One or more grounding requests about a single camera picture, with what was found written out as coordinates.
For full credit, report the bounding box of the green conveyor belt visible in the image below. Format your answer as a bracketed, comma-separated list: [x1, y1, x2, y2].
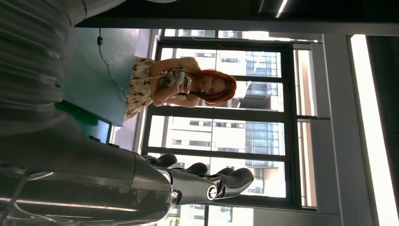
[54, 101, 111, 144]

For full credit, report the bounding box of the dark green table cover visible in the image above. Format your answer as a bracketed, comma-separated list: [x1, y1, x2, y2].
[61, 28, 139, 127]

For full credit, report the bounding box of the person with phone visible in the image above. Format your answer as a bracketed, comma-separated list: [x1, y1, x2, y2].
[124, 56, 238, 121]

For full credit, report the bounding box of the phone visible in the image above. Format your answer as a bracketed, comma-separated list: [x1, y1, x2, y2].
[176, 71, 192, 94]

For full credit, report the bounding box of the thin black table cable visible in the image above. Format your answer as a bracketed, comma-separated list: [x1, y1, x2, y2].
[97, 28, 129, 104]

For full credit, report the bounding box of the black window frame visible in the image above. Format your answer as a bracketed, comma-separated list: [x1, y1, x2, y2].
[142, 29, 331, 210]

